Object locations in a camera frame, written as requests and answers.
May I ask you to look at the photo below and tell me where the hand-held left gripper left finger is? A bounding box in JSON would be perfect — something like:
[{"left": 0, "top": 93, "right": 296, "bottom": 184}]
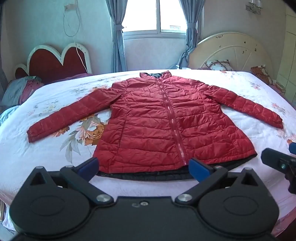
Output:
[{"left": 24, "top": 157, "right": 114, "bottom": 206}]

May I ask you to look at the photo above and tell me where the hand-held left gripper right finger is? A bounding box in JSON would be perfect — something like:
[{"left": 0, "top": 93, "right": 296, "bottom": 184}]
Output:
[{"left": 175, "top": 158, "right": 266, "bottom": 206}]

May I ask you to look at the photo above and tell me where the red puffer jacket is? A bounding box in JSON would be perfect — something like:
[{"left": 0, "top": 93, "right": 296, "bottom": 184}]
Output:
[{"left": 26, "top": 71, "right": 284, "bottom": 181}]

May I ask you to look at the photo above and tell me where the bed with floral sheet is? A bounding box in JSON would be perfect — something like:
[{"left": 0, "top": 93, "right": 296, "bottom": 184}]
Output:
[{"left": 0, "top": 70, "right": 296, "bottom": 237}]

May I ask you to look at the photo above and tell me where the red patterned pillow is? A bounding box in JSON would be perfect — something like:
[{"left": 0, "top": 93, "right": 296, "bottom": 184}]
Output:
[{"left": 251, "top": 66, "right": 276, "bottom": 86}]

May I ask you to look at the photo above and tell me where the purple pillow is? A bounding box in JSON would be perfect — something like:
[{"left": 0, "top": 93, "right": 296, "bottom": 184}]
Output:
[{"left": 50, "top": 73, "right": 93, "bottom": 82}]

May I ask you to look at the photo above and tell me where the cream wardrobe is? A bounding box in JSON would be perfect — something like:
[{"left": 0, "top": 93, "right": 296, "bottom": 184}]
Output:
[{"left": 276, "top": 7, "right": 296, "bottom": 102}]

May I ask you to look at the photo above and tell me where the light blue blanket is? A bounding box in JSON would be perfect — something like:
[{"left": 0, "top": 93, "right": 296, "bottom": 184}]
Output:
[{"left": 0, "top": 105, "right": 19, "bottom": 127}]

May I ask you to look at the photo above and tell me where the blue and pink pillow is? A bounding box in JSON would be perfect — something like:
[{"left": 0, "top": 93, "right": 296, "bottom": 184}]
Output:
[{"left": 1, "top": 76, "right": 44, "bottom": 107}]

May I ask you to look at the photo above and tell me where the white patterned pillow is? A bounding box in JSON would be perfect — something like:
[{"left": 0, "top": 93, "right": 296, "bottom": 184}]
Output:
[{"left": 205, "top": 60, "right": 233, "bottom": 71}]

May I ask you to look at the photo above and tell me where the red heart-shaped headboard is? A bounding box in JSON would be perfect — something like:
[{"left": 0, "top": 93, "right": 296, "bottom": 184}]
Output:
[{"left": 14, "top": 43, "right": 93, "bottom": 84}]

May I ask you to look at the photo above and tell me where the cream round headboard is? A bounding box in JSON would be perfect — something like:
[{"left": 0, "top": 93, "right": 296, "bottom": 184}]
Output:
[{"left": 188, "top": 32, "right": 274, "bottom": 72}]

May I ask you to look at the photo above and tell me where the blue-grey curtain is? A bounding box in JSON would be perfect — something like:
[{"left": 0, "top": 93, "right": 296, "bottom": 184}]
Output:
[
  {"left": 178, "top": 0, "right": 205, "bottom": 69},
  {"left": 105, "top": 0, "right": 129, "bottom": 73}
]

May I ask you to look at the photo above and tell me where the window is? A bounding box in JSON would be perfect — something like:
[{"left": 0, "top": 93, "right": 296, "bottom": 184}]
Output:
[{"left": 121, "top": 0, "right": 188, "bottom": 35}]

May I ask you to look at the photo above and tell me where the white charging cable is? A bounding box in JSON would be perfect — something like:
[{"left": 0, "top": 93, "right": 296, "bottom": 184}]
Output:
[{"left": 63, "top": 3, "right": 89, "bottom": 73}]

